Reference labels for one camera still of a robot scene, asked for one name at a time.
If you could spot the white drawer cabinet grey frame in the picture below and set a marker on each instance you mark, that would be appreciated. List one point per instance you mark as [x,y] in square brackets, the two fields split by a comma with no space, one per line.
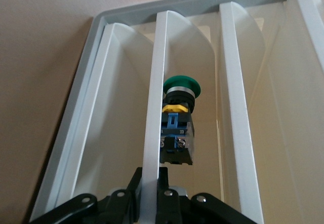
[79,82]

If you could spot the white drawer holding button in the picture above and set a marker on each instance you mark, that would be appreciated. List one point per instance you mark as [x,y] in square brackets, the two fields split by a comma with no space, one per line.
[153,107]

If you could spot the white cabinet drawer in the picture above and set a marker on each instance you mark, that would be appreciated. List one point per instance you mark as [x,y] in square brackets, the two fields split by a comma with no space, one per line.
[235,107]
[106,107]

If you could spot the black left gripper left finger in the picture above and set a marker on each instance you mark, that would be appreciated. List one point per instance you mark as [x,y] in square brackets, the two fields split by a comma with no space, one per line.
[111,208]

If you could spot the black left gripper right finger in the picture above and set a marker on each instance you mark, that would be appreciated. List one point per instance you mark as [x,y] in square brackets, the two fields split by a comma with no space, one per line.
[177,208]

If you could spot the green mushroom push button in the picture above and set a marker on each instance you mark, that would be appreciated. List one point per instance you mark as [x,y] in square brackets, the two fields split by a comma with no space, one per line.
[177,132]

